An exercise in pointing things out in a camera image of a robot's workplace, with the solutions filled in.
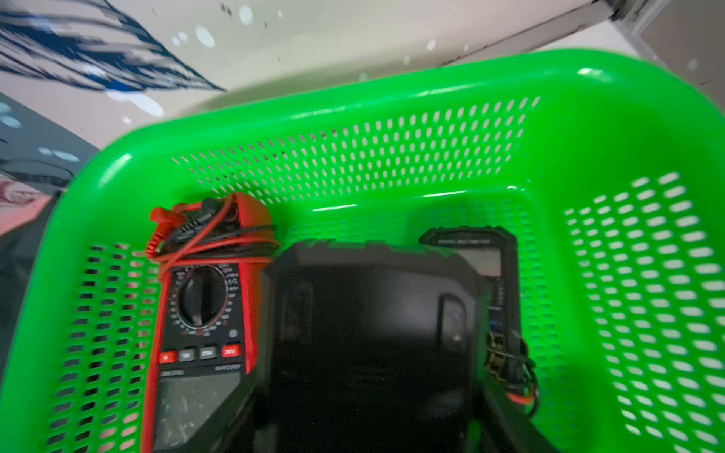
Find black multimeter red leads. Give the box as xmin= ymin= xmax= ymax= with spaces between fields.
xmin=419 ymin=226 xmax=541 ymax=419

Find red clamp multimeter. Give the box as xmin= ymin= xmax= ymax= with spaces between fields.
xmin=141 ymin=193 xmax=279 ymax=452

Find green plastic basket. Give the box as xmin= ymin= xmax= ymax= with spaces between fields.
xmin=1 ymin=49 xmax=724 ymax=452

